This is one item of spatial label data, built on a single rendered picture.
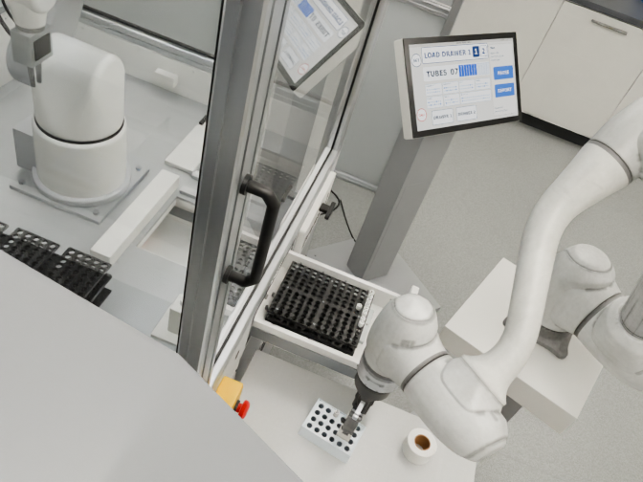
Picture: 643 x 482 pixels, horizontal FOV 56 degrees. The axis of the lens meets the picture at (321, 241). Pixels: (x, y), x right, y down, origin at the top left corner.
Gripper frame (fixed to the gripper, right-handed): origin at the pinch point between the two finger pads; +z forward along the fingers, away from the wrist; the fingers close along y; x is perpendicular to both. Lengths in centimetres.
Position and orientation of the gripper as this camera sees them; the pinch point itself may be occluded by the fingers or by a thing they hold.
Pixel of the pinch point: (349, 425)
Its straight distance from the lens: 135.7
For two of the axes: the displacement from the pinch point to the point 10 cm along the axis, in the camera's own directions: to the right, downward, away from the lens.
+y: -4.4, 5.6, -7.1
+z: -2.4, 6.9, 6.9
